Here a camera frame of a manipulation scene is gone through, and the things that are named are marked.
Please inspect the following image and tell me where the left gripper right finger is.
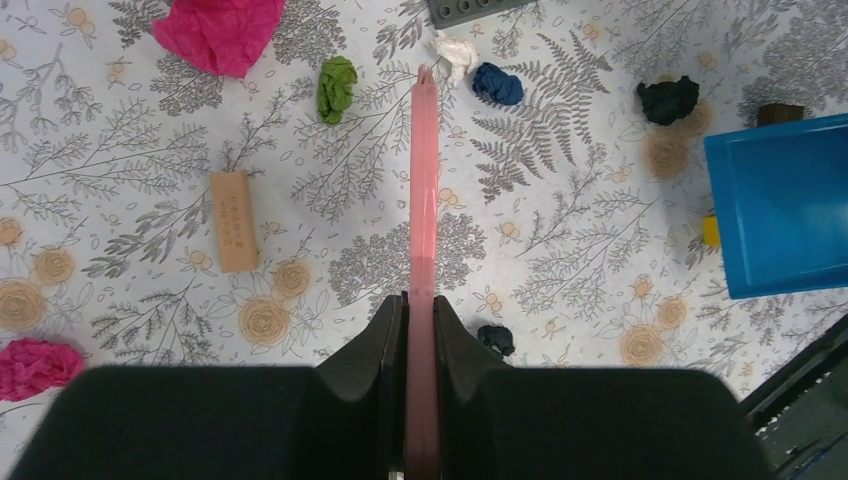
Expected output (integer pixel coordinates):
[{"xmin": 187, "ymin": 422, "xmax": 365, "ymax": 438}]
[{"xmin": 434, "ymin": 296, "xmax": 773, "ymax": 479}]

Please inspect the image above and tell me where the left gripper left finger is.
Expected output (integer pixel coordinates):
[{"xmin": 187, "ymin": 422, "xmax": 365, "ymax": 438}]
[{"xmin": 11, "ymin": 296, "xmax": 406, "ymax": 479}]

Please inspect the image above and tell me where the pink hand broom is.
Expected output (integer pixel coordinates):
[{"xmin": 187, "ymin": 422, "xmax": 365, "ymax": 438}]
[{"xmin": 404, "ymin": 65, "xmax": 441, "ymax": 479}]

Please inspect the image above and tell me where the blue dustpan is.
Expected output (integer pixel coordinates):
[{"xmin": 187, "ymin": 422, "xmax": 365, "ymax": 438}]
[{"xmin": 704, "ymin": 114, "xmax": 847, "ymax": 299}]

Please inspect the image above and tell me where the black paper scrap front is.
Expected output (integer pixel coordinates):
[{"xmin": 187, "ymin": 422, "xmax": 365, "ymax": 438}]
[{"xmin": 476, "ymin": 324, "xmax": 516, "ymax": 358}]

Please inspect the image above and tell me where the black paper scrap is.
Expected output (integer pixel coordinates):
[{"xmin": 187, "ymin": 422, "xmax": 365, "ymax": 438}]
[
  {"xmin": 636, "ymin": 75, "xmax": 700, "ymax": 126},
  {"xmin": 476, "ymin": 324, "xmax": 516, "ymax": 358},
  {"xmin": 472, "ymin": 62, "xmax": 524, "ymax": 106}
]

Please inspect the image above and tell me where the wooden block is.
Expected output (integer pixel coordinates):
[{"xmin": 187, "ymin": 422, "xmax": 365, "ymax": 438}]
[{"xmin": 209, "ymin": 171, "xmax": 259, "ymax": 273}]

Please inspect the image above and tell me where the yellow block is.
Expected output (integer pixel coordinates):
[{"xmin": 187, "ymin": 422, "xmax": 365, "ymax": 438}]
[{"xmin": 702, "ymin": 215, "xmax": 721, "ymax": 247}]

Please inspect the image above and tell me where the small magenta paper scrap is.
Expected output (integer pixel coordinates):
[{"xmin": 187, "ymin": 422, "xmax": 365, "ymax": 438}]
[{"xmin": 1, "ymin": 338, "xmax": 84, "ymax": 402}]

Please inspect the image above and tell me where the black paper scrap left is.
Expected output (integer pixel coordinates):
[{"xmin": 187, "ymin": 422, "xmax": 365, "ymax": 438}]
[{"xmin": 472, "ymin": 62, "xmax": 524, "ymax": 106}]

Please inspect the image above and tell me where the small green paper scrap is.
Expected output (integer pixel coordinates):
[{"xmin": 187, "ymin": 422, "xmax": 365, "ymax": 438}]
[{"xmin": 317, "ymin": 56, "xmax": 358, "ymax": 125}]

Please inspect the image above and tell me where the black paper scrap right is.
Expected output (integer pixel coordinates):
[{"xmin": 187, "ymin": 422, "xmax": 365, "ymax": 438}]
[{"xmin": 636, "ymin": 75, "xmax": 700, "ymax": 126}]

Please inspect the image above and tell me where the white paper scrap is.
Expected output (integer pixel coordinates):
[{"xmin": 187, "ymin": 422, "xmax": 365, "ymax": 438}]
[{"xmin": 431, "ymin": 30, "xmax": 480, "ymax": 86}]

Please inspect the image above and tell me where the large magenta paper scrap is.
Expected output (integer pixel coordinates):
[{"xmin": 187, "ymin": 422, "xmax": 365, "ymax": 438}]
[{"xmin": 151, "ymin": 0, "xmax": 286, "ymax": 79}]

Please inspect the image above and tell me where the grey lego baseplate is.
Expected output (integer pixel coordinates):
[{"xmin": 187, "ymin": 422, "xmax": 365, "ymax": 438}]
[{"xmin": 426, "ymin": 0, "xmax": 533, "ymax": 30}]

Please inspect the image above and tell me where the brown block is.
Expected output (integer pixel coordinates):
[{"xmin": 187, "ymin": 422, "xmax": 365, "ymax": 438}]
[{"xmin": 757, "ymin": 103, "xmax": 805, "ymax": 127}]

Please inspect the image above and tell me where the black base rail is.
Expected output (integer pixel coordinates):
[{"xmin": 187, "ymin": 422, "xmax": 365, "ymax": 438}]
[{"xmin": 739, "ymin": 315, "xmax": 847, "ymax": 431}]

